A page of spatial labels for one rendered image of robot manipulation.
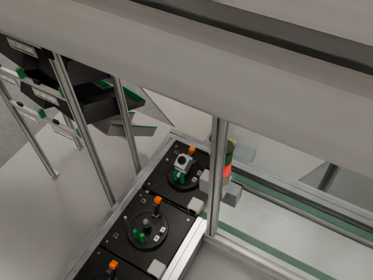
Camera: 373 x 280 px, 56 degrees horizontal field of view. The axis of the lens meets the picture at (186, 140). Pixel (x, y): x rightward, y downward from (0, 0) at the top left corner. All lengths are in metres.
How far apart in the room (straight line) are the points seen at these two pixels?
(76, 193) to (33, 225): 0.20
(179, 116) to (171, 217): 0.58
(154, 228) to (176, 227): 0.08
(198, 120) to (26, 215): 0.83
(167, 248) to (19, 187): 0.71
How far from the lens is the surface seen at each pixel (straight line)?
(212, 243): 1.28
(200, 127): 1.62
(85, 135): 1.03
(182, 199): 1.29
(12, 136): 3.04
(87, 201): 1.47
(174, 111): 1.69
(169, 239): 1.23
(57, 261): 1.40
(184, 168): 1.22
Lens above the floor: 2.10
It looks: 52 degrees down
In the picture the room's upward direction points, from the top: 2 degrees counter-clockwise
